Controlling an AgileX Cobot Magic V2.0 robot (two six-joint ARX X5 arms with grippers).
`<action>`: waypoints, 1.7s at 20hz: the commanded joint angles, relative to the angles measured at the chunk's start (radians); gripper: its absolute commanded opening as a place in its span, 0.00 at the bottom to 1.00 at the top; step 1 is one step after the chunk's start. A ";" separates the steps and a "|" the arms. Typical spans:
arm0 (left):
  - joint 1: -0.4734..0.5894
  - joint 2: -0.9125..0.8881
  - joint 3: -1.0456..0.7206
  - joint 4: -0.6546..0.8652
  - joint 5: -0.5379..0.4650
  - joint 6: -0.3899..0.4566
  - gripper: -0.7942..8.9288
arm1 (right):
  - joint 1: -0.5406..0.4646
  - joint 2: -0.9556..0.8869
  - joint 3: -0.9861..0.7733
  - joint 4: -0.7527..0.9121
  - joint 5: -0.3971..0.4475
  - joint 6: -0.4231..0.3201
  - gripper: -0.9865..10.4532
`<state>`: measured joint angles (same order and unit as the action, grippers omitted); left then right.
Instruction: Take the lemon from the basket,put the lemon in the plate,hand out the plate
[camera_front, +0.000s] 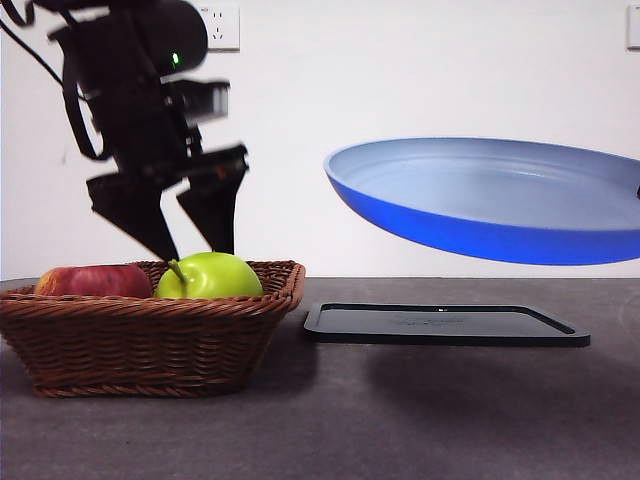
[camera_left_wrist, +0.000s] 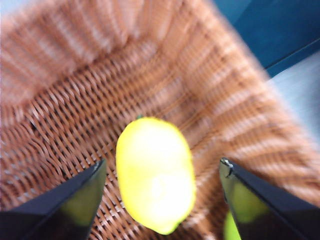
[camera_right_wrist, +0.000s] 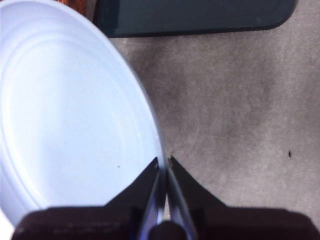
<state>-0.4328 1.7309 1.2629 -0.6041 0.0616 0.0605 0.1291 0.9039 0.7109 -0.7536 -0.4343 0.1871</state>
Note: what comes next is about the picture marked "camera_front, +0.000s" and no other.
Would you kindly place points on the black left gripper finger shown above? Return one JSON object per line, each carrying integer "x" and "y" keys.
{"x": 217, "y": 210}
{"x": 132, "y": 210}

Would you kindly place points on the blue plate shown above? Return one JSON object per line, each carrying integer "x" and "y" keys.
{"x": 475, "y": 225}

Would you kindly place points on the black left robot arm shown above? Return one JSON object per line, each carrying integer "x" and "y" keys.
{"x": 125, "y": 100}

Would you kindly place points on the brown woven wicker basket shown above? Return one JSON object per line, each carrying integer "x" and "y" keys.
{"x": 150, "y": 345}

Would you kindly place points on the green apple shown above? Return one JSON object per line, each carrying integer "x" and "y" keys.
{"x": 215, "y": 277}

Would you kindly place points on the red apple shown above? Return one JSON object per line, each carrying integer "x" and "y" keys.
{"x": 90, "y": 282}

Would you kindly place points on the black flat tray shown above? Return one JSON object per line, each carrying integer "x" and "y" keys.
{"x": 450, "y": 325}

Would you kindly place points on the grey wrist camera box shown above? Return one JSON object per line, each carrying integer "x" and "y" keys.
{"x": 210, "y": 100}

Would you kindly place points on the white wall socket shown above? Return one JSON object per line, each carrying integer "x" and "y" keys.
{"x": 634, "y": 30}
{"x": 225, "y": 30}

